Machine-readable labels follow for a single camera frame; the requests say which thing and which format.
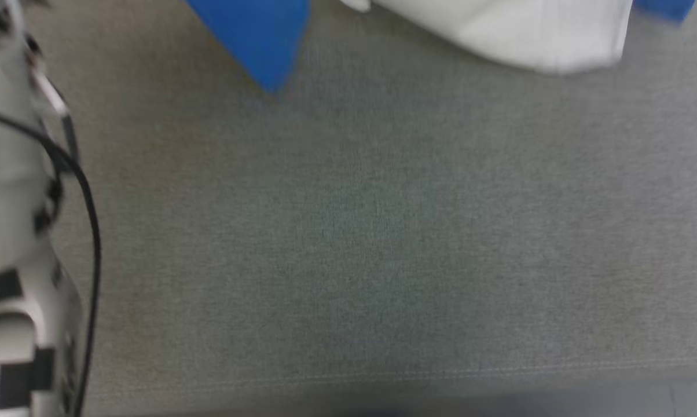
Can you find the grey fabric sofa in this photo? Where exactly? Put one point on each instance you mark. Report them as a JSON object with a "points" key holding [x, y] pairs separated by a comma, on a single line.
{"points": [[371, 231]]}

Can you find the blue and white shirt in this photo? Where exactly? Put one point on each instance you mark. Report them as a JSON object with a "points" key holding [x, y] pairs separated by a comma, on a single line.
{"points": [[516, 29]]}

